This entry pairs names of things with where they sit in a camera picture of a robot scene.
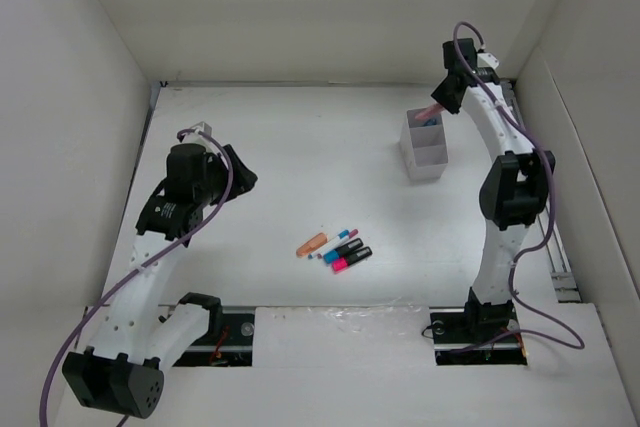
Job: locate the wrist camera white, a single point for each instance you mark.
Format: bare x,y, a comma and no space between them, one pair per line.
489,58
199,128

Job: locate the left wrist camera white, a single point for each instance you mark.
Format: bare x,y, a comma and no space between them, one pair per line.
199,128

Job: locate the orange highlighter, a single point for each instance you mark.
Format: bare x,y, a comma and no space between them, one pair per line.
312,245

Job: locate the white divided container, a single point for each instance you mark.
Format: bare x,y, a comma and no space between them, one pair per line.
423,149

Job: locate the black marker blue cap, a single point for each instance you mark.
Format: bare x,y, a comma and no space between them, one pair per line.
343,250

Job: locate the black marker pink cap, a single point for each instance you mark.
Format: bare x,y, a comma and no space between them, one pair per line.
350,259

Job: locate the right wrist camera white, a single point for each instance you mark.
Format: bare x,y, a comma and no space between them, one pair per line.
489,58

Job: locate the pink highlighter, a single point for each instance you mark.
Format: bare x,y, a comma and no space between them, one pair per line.
429,112

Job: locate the front aluminium rail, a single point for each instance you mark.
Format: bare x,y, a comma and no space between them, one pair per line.
294,335

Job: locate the thin blue capped pen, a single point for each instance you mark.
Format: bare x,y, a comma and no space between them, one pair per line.
332,243

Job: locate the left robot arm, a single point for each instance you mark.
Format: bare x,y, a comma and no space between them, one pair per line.
122,368

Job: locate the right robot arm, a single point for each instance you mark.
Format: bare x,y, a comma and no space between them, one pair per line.
513,194

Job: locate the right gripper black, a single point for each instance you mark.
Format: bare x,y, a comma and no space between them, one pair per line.
441,96

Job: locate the thin pink capped pen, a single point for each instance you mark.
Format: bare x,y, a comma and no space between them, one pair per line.
351,235

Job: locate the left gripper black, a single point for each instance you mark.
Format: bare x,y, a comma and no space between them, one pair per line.
242,179

